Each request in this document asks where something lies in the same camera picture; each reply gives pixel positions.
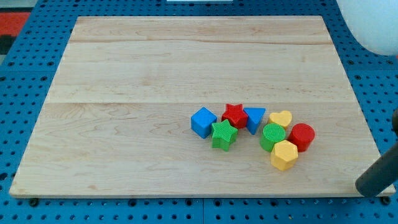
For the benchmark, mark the blue triangle block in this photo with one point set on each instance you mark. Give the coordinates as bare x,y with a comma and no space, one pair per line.
255,116

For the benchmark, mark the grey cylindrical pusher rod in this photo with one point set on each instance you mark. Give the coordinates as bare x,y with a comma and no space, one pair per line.
381,174

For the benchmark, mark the green cylinder block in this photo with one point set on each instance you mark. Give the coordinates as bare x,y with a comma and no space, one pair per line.
271,134

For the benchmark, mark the blue cube block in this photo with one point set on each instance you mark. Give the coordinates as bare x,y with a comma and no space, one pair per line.
201,122

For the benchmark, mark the light wooden board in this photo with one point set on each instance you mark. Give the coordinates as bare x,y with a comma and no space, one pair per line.
116,120

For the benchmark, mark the yellow hexagon block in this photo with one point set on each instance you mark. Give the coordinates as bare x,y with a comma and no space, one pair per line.
284,155

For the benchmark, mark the green star block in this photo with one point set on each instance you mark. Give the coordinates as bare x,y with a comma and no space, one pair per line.
223,134

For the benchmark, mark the yellow heart block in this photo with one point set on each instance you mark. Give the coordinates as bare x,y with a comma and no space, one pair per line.
283,118

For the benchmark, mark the red star block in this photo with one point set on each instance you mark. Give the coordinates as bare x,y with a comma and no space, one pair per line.
236,115

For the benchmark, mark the red cylinder block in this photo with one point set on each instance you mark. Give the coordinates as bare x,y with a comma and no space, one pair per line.
302,136

